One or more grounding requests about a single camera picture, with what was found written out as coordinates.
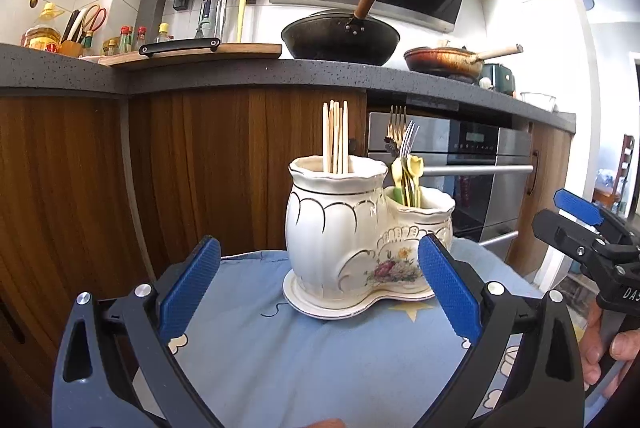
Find yellow green plastic spoon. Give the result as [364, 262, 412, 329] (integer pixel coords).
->
[407, 155, 424, 208]

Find silver metal fork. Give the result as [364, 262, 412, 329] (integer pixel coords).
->
[399, 121, 419, 207]

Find bamboo chopstick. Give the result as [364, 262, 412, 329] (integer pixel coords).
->
[342, 100, 349, 174]
[322, 102, 331, 174]
[326, 100, 335, 174]
[336, 106, 344, 174]
[331, 100, 342, 174]

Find gold metal fork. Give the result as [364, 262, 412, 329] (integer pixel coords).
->
[384, 106, 408, 159]

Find person's right hand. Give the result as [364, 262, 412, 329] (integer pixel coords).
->
[579, 301, 640, 399]

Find wooden chair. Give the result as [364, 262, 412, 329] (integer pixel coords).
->
[592, 135, 634, 213]

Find stainless steel built-in oven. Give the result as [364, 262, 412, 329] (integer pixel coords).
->
[366, 109, 536, 259]

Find white floral ceramic utensil holder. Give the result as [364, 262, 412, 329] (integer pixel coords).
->
[283, 155, 456, 320]

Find green kettle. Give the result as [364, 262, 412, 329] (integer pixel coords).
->
[478, 63, 515, 96]

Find brown frying pan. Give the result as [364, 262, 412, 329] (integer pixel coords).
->
[404, 44, 524, 82]

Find wooden cutting board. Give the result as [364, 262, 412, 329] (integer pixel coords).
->
[98, 43, 282, 71]

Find black wok wooden handle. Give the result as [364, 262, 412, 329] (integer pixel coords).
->
[281, 0, 400, 66]

